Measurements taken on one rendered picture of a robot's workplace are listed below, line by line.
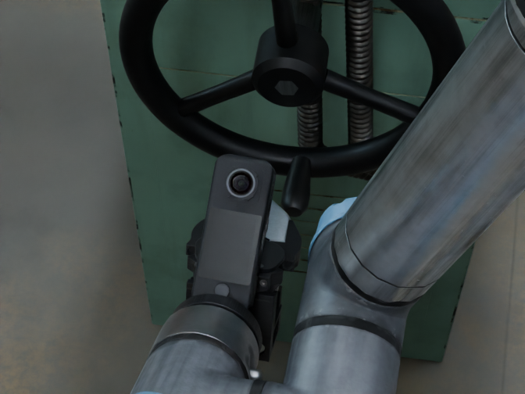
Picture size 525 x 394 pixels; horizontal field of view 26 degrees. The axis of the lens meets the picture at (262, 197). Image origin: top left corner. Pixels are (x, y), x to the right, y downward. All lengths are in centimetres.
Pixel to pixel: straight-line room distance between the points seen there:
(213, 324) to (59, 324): 98
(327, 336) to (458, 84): 22
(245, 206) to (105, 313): 93
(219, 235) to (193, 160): 52
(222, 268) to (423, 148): 26
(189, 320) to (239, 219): 9
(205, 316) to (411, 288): 15
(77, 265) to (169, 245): 31
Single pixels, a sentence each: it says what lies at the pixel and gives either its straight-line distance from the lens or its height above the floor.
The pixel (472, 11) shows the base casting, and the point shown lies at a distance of 114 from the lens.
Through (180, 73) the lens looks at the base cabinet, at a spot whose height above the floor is 59.
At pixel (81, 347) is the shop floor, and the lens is 174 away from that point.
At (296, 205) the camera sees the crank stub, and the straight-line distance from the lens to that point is 99.
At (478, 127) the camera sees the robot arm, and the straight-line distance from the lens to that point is 61.
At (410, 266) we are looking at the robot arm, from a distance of 71.
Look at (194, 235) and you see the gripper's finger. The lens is 93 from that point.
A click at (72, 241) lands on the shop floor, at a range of 184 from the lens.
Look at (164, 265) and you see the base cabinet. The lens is 159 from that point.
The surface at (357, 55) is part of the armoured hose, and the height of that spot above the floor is 77.
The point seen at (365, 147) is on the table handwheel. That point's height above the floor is 72.
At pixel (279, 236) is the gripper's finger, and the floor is 74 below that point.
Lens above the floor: 152
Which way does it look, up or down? 54 degrees down
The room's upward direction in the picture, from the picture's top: straight up
